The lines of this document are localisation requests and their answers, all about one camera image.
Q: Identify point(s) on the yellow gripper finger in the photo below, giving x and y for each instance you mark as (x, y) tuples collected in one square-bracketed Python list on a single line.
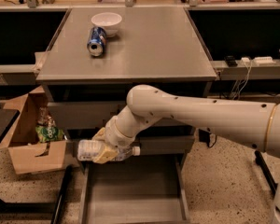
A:
[(106, 153), (100, 135)]

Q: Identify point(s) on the clear plastic water bottle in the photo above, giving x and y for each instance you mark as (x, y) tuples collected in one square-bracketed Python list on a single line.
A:
[(88, 149)]

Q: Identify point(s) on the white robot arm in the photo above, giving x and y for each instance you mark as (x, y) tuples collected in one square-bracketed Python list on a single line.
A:
[(252, 124)]

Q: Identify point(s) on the grey top drawer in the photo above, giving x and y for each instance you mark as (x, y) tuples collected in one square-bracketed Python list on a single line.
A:
[(84, 115)]

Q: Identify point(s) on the grey open bottom drawer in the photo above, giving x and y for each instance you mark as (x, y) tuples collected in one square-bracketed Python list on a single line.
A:
[(140, 190)]

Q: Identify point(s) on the grey middle drawer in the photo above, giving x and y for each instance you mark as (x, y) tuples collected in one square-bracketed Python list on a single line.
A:
[(157, 145)]

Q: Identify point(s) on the grey drawer cabinet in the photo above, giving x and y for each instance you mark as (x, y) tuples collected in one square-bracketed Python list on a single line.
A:
[(154, 45)]

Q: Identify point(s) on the green snack bag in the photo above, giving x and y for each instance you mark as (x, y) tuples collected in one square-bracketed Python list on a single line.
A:
[(48, 134)]

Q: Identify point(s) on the brown cardboard box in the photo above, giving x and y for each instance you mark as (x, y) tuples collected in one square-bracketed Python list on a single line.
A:
[(28, 155)]

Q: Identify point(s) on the blue soda can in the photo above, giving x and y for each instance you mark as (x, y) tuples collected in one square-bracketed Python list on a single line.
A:
[(97, 41)]

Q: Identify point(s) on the black power adapter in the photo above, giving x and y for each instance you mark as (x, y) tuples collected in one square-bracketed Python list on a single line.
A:
[(204, 136)]

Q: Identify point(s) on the white ceramic bowl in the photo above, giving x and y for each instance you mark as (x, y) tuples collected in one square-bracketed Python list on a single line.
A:
[(109, 21)]

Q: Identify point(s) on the small black device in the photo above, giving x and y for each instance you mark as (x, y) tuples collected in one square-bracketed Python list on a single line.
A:
[(230, 61)]

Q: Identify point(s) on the white power strip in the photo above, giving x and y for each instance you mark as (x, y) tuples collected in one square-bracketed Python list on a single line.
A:
[(264, 61)]

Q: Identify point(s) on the black left frame leg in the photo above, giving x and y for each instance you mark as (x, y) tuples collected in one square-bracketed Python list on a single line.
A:
[(59, 204)]

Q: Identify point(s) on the black frame leg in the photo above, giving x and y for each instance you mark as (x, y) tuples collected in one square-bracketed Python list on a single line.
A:
[(266, 171), (59, 204)]

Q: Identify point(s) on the black right frame leg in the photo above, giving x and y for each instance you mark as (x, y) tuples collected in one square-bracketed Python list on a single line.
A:
[(266, 171)]

